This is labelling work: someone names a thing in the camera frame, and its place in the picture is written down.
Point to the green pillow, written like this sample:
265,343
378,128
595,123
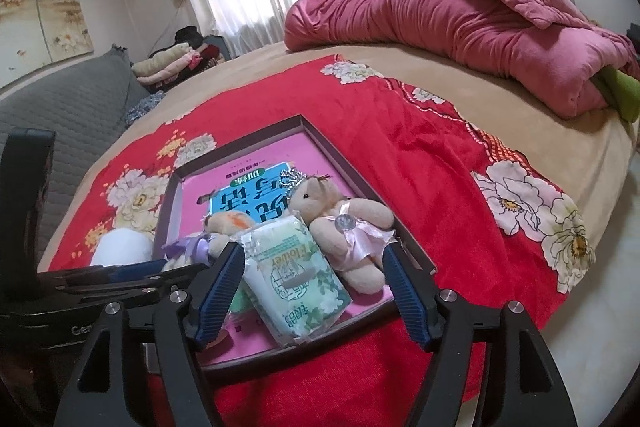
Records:
620,91

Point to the teddy bear pink dress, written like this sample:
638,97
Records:
351,232

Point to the green flower tissue pack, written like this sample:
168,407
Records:
289,282

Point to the blue patterned cloth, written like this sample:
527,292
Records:
143,107

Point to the red floral blanket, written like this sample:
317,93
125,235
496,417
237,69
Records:
495,228

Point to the grey quilted sofa cover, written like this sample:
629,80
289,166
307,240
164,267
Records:
86,105

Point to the floral wall painting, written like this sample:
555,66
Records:
38,33

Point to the dark framed pink tray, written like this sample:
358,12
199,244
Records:
245,176

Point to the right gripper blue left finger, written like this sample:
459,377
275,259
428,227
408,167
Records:
212,291

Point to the pink folded quilt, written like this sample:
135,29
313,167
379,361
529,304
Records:
549,46

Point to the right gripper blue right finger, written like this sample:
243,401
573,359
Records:
410,279

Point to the stack of folded clothes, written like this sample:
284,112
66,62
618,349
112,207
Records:
190,54

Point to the teddy bear purple dress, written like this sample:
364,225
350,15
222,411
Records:
203,248

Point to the beige bed sheet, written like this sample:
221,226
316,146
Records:
588,157

